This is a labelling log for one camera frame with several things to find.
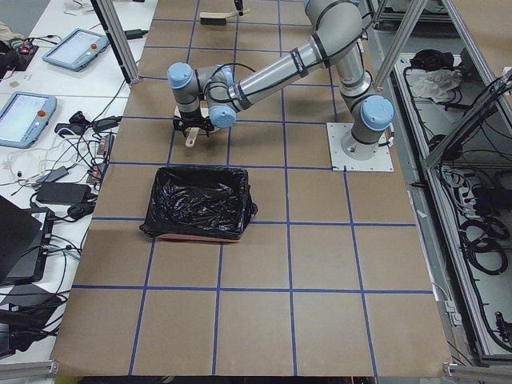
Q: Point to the white crumpled cloth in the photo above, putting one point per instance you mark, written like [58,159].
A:
[436,85]

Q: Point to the white hand brush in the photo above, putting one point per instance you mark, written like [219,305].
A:
[220,18]

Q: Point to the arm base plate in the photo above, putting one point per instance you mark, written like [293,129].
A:
[346,154]

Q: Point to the beige plastic dustpan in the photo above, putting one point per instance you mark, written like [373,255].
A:
[193,133]

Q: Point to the black laptop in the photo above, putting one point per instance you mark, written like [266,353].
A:
[25,236]

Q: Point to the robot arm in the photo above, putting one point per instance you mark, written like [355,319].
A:
[208,98]

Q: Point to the black lined trash bin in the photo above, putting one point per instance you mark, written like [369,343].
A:
[209,203]

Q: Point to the blue teach pendant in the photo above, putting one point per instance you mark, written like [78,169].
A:
[24,117]
[77,49]

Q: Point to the black power adapter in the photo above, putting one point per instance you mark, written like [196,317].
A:
[62,193]

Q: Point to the blue teach pendant lower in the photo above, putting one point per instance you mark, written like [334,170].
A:
[24,117]

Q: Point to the blue teach pendant upper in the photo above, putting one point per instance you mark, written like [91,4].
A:
[77,49]

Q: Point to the aluminium frame post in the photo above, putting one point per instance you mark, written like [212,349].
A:
[112,27]

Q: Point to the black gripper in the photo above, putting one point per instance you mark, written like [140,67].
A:
[192,118]

